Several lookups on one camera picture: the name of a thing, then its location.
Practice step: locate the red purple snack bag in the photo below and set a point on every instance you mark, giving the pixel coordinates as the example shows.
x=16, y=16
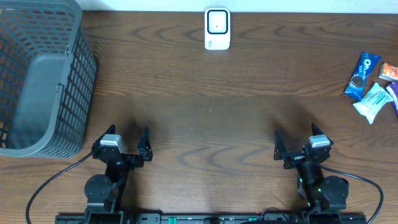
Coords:
x=392, y=89

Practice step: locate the blue snack wrapper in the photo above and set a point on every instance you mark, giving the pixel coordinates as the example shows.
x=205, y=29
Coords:
x=363, y=69

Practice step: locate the teal white snack packet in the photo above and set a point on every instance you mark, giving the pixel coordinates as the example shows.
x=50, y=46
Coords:
x=373, y=102

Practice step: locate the orange Kleenex tissue pack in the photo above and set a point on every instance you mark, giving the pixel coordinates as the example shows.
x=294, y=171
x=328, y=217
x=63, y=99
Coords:
x=388, y=72

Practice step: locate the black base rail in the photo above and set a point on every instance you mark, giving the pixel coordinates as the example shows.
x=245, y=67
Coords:
x=155, y=218

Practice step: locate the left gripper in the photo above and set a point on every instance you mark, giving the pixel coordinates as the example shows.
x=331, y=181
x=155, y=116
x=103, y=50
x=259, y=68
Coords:
x=125, y=158

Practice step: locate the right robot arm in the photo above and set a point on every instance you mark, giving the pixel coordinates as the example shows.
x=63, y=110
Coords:
x=326, y=195

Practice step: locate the grey plastic mesh basket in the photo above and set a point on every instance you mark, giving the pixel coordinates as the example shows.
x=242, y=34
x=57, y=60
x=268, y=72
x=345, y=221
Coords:
x=48, y=75

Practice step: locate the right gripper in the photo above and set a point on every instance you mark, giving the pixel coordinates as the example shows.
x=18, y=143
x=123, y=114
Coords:
x=282, y=153

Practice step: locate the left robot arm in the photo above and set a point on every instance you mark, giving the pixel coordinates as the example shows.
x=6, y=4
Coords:
x=104, y=192

